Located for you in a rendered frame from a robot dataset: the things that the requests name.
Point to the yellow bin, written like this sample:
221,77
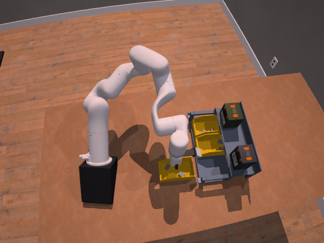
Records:
172,174
205,122
209,145

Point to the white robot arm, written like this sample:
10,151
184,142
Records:
143,61

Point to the dark olive case with orange latches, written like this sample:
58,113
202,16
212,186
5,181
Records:
231,115

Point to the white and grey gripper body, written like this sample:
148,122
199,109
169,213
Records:
174,161

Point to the grey metal shelf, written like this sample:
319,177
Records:
219,167

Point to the black tool case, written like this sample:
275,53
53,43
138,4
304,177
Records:
242,157

